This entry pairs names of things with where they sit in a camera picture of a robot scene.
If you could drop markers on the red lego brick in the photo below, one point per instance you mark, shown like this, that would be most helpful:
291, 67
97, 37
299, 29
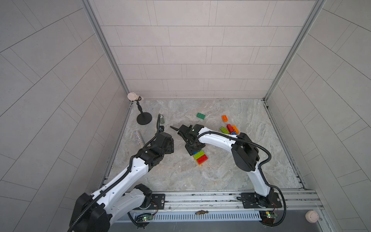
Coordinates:
202, 159
230, 129

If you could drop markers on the right circuit board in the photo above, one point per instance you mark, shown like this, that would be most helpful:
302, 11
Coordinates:
268, 217

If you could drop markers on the left circuit board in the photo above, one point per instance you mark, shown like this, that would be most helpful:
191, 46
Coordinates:
145, 217

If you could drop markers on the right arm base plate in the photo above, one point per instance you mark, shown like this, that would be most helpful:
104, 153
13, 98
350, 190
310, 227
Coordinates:
253, 200

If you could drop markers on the green camouflage can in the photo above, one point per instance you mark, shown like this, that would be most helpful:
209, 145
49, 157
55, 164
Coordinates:
162, 120

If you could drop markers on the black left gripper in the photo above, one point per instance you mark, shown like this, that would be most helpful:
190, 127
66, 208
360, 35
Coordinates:
159, 130

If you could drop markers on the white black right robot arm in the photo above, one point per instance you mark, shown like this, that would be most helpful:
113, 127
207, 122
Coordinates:
248, 156

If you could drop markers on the beige round knob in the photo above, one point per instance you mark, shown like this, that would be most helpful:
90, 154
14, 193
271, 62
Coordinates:
312, 216

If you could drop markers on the circuit board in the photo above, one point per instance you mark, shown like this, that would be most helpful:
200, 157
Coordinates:
268, 217
145, 217

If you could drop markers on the long orange lego brick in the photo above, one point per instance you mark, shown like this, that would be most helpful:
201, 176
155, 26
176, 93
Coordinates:
235, 129

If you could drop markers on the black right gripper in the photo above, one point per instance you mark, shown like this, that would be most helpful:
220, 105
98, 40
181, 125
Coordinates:
187, 135

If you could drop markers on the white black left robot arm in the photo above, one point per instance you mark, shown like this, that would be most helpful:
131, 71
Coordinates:
98, 211

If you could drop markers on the metal corner frame post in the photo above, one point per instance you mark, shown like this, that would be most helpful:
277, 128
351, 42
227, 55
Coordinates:
317, 7

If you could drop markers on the glitter silver microphone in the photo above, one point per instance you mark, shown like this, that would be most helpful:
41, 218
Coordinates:
139, 139

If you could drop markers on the left metal corner post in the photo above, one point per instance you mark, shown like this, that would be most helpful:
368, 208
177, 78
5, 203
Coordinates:
103, 42

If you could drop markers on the lime green lego brick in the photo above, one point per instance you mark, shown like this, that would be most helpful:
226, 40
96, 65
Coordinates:
224, 130
198, 155

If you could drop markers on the dark green lego brick far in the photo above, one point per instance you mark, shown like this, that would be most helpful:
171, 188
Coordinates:
201, 116

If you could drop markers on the brass fitting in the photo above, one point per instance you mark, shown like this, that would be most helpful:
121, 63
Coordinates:
202, 212

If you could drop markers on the black microphone stand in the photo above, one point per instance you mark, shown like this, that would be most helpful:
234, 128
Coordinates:
143, 118

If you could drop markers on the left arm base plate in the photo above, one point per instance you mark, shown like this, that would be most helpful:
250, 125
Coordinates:
157, 202

